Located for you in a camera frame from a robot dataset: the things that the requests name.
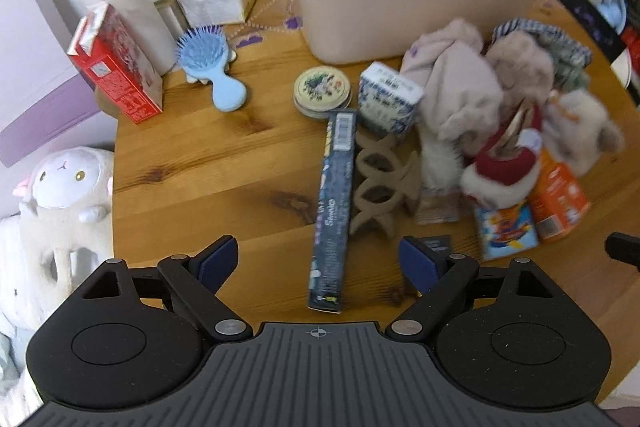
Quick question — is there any small black box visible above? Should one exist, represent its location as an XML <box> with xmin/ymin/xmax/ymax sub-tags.
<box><xmin>419</xmin><ymin>235</ymin><xmax>452</xmax><ymax>256</ymax></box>

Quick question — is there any colorful cartoon snack pack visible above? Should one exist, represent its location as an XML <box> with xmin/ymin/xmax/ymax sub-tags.
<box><xmin>474</xmin><ymin>204</ymin><xmax>538</xmax><ymax>261</ymax></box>

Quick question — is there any hello kitty red plush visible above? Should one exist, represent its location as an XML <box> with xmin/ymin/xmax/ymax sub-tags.
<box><xmin>460</xmin><ymin>100</ymin><xmax>542</xmax><ymax>209</ymax></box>

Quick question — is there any long dark blue box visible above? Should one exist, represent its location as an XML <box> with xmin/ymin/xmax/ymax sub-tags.
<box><xmin>308</xmin><ymin>109</ymin><xmax>357</xmax><ymax>313</ymax></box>

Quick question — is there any white fluffy plush toy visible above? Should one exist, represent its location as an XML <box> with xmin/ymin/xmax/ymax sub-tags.
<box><xmin>541</xmin><ymin>89</ymin><xmax>625</xmax><ymax>178</ymax></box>

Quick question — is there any blue white patterned small box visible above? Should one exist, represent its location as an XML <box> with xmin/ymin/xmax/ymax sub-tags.
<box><xmin>358</xmin><ymin>62</ymin><xmax>423</xmax><ymax>138</ymax></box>

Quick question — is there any pink beige cloth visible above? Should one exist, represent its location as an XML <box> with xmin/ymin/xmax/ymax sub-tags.
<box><xmin>485</xmin><ymin>30</ymin><xmax>554</xmax><ymax>112</ymax></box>
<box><xmin>400</xmin><ymin>18</ymin><xmax>503</xmax><ymax>157</ymax></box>

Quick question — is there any green checkered cloth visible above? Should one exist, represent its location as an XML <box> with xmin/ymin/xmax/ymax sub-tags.
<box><xmin>547</xmin><ymin>46</ymin><xmax>591</xmax><ymax>92</ymax></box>

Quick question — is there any blue checkered cloth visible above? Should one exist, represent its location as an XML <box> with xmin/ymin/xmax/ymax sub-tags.
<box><xmin>492</xmin><ymin>17</ymin><xmax>592</xmax><ymax>68</ymax></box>

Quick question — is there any white sheep plush toy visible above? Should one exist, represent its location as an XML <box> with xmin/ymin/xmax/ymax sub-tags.
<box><xmin>0</xmin><ymin>146</ymin><xmax>115</xmax><ymax>408</ymax></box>

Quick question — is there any round decorated tin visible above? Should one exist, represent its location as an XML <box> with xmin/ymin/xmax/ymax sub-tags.
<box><xmin>293</xmin><ymin>66</ymin><xmax>352</xmax><ymax>119</ymax></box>

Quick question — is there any blue hair brush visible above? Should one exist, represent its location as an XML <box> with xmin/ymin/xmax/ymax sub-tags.
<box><xmin>176</xmin><ymin>26</ymin><xmax>247</xmax><ymax>113</ymax></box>

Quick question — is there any lilac headboard panel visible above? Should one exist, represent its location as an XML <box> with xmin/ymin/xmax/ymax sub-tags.
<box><xmin>1</xmin><ymin>0</ymin><xmax>117</xmax><ymax>167</ymax></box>

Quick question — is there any red carton box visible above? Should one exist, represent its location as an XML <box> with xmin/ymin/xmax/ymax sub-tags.
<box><xmin>67</xmin><ymin>3</ymin><xmax>163</xmax><ymax>124</ymax></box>

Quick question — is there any small yellow green box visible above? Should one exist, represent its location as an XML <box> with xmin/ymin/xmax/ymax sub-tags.
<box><xmin>154</xmin><ymin>0</ymin><xmax>189</xmax><ymax>40</ymax></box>

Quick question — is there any purple floral table mat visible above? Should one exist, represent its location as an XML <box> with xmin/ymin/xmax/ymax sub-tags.
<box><xmin>224</xmin><ymin>0</ymin><xmax>303</xmax><ymax>50</ymax></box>

